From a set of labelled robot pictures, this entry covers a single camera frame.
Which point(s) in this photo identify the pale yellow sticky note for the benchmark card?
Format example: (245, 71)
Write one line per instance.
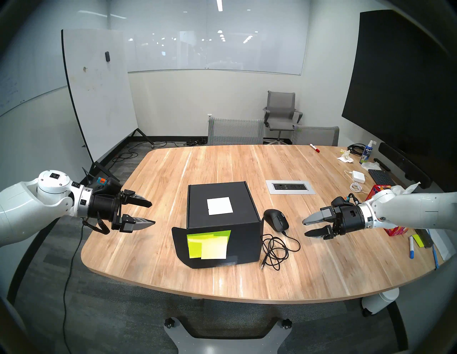
(214, 248)

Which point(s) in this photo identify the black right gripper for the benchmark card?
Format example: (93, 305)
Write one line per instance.
(350, 219)

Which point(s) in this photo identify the black keyboard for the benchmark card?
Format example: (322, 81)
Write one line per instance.
(381, 177)

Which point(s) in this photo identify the grey office chair with armrests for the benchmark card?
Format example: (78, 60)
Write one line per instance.
(281, 107)

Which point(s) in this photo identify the glass whiteboard with blue writing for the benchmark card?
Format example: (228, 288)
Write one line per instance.
(21, 71)

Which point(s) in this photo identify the small black remote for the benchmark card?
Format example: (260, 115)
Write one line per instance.
(382, 165)

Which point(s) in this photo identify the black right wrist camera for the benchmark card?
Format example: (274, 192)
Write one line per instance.
(342, 202)

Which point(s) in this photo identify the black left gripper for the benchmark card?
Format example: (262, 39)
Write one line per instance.
(103, 208)

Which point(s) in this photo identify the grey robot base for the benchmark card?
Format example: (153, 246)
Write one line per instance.
(178, 339)

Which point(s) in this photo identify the black cardboard box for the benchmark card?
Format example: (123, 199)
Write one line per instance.
(242, 242)

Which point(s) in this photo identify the lime green sticky note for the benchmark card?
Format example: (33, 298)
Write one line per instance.
(192, 246)

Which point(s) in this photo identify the blue capped white marker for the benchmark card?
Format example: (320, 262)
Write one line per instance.
(411, 246)

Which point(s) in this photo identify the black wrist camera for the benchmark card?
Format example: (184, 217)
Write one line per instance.
(342, 202)
(107, 185)

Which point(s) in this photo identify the silver table power outlet panel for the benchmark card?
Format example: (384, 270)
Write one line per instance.
(291, 186)

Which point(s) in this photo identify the white freestanding whiteboard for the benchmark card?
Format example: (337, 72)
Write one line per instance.
(100, 100)

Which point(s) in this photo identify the yellow sticky note pad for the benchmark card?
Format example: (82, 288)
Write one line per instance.
(417, 241)

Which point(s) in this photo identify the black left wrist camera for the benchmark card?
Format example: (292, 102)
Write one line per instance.
(107, 185)

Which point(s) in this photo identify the grey ribbed mesh chair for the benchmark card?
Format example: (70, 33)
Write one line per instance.
(235, 132)

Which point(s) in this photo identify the white sticky note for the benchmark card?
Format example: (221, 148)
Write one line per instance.
(219, 206)

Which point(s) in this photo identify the whiteboard cleaner spray bottle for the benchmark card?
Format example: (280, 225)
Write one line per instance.
(367, 155)

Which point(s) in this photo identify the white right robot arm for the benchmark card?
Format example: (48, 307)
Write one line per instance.
(410, 210)

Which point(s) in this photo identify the red capped whiteboard marker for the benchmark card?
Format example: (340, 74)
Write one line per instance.
(314, 147)

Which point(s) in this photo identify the black flat eraser block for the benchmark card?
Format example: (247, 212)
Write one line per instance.
(425, 237)

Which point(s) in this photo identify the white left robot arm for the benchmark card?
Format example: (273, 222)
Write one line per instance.
(21, 210)

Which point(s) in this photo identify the colourful floral tissue box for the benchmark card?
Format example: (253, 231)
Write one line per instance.
(396, 232)

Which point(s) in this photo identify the wall-mounted glass whiteboard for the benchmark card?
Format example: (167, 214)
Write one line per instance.
(214, 43)

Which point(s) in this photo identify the black video conference bar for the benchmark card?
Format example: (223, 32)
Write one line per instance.
(403, 164)

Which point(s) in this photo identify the crumpled white tissue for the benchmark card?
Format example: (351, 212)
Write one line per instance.
(345, 158)
(371, 166)

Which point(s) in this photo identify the large black wall screen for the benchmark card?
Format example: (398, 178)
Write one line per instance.
(400, 89)

